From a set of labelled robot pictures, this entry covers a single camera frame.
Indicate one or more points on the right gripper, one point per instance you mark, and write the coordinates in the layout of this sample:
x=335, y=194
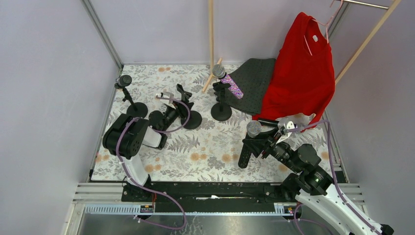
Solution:
x=262, y=146

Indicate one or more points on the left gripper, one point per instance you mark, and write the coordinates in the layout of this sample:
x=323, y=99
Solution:
x=174, y=105

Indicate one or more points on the black mic stand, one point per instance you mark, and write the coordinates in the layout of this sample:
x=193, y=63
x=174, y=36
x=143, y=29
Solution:
x=194, y=119
x=136, y=109
x=221, y=111

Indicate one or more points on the silver head black microphone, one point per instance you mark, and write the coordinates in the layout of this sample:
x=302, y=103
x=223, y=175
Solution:
x=253, y=129

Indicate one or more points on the black mic stand back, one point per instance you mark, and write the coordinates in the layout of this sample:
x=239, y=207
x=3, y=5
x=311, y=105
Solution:
x=221, y=111

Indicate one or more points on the black mic stand front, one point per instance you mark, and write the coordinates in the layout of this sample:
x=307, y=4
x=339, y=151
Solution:
x=136, y=109

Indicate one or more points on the purple glitter microphone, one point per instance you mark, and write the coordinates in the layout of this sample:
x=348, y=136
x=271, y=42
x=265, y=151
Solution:
x=219, y=72

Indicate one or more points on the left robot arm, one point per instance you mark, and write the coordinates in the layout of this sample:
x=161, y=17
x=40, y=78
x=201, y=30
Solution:
x=127, y=134

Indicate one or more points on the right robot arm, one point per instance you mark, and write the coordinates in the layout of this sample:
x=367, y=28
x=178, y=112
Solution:
x=311, y=185

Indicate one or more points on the floral table mat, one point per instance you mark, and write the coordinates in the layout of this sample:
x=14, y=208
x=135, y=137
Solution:
x=209, y=153

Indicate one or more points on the wooden clothes rack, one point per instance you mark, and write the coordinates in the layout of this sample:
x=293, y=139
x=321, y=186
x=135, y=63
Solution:
x=329, y=26

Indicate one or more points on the grey dotted cloth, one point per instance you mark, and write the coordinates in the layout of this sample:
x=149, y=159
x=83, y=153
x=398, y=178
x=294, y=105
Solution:
x=253, y=78

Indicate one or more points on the red t-shirt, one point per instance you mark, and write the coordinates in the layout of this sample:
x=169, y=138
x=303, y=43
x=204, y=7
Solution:
x=303, y=77

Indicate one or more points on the pink clothes hanger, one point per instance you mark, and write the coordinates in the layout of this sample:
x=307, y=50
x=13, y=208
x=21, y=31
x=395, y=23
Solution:
x=319, y=24

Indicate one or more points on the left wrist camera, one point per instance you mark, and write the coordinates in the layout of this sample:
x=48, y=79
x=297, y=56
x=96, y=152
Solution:
x=166, y=98

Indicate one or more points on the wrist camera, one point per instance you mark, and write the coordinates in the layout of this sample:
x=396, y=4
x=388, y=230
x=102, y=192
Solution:
x=285, y=124
x=166, y=98

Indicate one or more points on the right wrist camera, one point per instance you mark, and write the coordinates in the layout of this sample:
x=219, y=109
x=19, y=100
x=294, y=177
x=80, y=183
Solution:
x=285, y=124

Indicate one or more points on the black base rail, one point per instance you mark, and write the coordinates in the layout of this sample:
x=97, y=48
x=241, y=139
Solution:
x=209, y=197

